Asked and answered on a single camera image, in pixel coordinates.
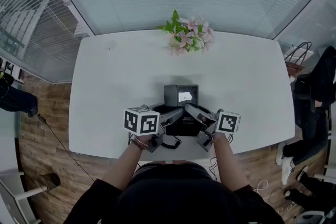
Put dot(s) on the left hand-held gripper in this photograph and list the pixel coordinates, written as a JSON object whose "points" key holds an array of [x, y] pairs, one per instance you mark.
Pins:
{"points": [[141, 123]]}

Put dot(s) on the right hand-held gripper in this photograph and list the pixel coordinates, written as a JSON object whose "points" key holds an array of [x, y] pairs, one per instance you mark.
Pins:
{"points": [[227, 123]]}

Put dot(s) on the brown round floor object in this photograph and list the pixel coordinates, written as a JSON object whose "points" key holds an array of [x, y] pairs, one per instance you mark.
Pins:
{"points": [[50, 181]]}

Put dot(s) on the white side table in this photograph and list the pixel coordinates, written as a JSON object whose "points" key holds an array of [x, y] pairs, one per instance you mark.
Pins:
{"points": [[8, 144]]}

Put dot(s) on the white sneaker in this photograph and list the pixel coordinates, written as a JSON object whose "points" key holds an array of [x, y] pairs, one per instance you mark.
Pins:
{"points": [[287, 170], [280, 154]]}

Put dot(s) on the black box device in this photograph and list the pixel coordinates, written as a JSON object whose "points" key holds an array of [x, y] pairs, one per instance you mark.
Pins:
{"points": [[170, 95]]}

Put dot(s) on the white floor fan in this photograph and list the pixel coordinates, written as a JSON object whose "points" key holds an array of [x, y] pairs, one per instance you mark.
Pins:
{"points": [[315, 217]]}

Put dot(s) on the brown handbag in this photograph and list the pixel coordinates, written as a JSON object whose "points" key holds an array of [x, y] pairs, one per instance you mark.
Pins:
{"points": [[295, 68]]}

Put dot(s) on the person's right forearm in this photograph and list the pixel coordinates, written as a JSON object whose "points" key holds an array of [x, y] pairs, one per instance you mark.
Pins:
{"points": [[228, 165]]}

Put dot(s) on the person's black top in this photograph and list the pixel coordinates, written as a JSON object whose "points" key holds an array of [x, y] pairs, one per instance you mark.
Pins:
{"points": [[173, 196]]}

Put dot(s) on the pink flower pot plant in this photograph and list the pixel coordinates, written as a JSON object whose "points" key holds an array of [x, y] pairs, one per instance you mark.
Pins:
{"points": [[189, 34]]}

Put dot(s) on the black metal rack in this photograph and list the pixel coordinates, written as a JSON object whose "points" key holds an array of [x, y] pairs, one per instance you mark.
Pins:
{"points": [[10, 68]]}

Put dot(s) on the person's left forearm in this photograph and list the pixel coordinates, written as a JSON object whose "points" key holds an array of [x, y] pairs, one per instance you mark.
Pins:
{"points": [[123, 165]]}

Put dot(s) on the round silver door knob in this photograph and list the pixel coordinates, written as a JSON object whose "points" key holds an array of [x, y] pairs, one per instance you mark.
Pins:
{"points": [[67, 2]]}

